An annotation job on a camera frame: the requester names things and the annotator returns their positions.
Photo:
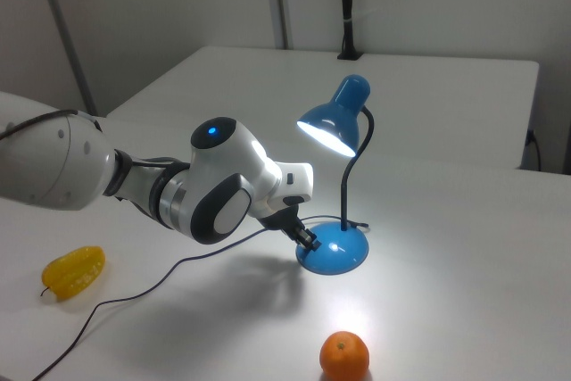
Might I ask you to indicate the orange tangerine fruit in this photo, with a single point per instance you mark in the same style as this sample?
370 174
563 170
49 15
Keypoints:
344 354

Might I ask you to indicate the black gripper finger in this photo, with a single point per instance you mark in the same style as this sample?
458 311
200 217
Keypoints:
278 219
308 238

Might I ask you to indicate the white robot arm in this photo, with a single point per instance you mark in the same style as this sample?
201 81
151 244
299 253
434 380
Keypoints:
214 184

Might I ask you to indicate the grey partition frame post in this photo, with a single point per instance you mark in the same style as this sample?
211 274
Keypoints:
281 2
67 37

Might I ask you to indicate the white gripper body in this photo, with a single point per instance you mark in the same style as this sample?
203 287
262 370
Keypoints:
294 182

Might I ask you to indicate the yellow toy starfruit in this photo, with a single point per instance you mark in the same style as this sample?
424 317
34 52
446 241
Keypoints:
73 271

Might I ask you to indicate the blue gooseneck desk lamp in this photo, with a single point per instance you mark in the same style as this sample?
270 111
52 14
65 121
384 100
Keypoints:
332 251

